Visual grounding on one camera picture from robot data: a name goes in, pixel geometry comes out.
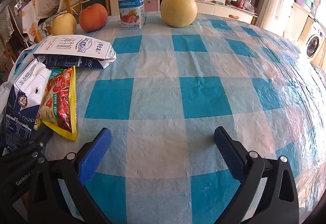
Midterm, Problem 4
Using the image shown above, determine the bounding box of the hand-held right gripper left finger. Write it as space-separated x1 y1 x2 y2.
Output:
28 127 112 224

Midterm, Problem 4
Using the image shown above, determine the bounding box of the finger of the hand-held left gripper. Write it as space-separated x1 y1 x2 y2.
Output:
0 123 54 163

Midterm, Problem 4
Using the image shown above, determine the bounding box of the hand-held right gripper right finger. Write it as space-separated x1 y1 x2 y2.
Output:
213 126 300 224

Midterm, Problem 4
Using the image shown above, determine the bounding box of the red and yellow snack packet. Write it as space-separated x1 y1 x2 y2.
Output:
37 65 77 141

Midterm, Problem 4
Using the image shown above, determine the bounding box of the white and navy milk carton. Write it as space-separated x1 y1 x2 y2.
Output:
4 59 52 152
33 35 117 70

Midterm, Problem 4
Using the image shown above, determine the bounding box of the blue checked tablecloth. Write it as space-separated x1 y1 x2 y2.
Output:
8 11 326 224

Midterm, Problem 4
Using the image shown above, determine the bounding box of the yellow pear with stem dimple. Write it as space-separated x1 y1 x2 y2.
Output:
51 12 77 36

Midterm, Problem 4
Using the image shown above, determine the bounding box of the orange print table cover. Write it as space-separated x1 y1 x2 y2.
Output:
15 1 45 42

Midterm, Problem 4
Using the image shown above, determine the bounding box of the red apple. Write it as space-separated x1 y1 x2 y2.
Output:
79 3 108 33

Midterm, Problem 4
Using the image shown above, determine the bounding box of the white washing machine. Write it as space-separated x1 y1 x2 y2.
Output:
304 20 326 60

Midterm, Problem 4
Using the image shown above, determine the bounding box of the white tv cabinet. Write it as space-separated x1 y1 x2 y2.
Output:
102 0 259 26

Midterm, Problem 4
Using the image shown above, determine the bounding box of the round yellow pear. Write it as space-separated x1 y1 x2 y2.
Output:
160 0 198 28

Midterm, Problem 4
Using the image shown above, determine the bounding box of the pink metal case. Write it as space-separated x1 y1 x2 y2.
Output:
143 0 160 12

